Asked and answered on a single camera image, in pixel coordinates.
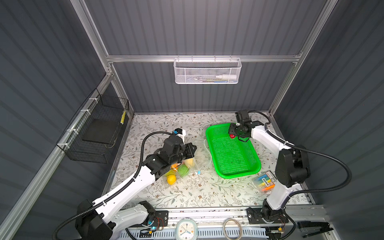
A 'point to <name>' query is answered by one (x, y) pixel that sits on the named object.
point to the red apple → (232, 136)
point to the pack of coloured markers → (266, 181)
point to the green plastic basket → (232, 157)
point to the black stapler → (314, 227)
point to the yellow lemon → (171, 179)
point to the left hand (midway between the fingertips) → (198, 147)
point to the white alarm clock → (186, 229)
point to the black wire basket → (95, 129)
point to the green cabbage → (183, 170)
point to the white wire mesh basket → (207, 71)
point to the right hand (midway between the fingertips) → (234, 131)
